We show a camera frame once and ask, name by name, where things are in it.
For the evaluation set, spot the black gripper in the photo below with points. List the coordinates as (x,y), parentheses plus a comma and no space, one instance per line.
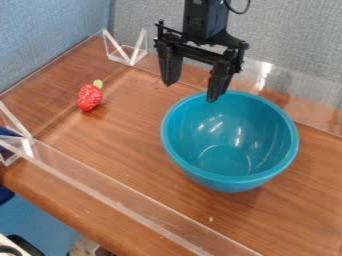
(202,41)

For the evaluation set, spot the red toy strawberry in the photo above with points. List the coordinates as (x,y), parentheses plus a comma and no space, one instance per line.
(90,95)

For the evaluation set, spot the blue plastic bowl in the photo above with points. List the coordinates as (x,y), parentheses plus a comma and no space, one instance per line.
(231,144)

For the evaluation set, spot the clear acrylic back barrier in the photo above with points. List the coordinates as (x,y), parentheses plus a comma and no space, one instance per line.
(297,92)

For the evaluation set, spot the clear acrylic barrier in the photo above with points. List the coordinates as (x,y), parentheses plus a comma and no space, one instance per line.
(297,92)
(124,220)

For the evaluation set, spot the clear acrylic front barrier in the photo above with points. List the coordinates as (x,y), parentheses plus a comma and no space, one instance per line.
(124,220)

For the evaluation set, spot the black object bottom left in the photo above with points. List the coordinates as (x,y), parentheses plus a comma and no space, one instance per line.
(26,245)

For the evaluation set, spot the clear acrylic corner bracket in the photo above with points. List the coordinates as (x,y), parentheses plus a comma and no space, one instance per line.
(126,54)

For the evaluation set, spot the clear acrylic left bracket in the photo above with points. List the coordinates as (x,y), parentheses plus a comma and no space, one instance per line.
(14,136)

